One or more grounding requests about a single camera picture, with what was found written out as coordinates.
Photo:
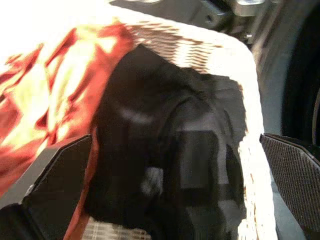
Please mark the orange cloth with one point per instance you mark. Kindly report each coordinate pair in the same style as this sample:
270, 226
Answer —
82, 82

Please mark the black cloth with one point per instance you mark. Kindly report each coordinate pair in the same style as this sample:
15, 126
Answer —
150, 125

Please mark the pale woven laundry basket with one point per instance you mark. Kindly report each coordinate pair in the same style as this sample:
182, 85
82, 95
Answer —
200, 45

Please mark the black washer door hinge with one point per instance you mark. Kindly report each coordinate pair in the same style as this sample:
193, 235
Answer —
245, 7

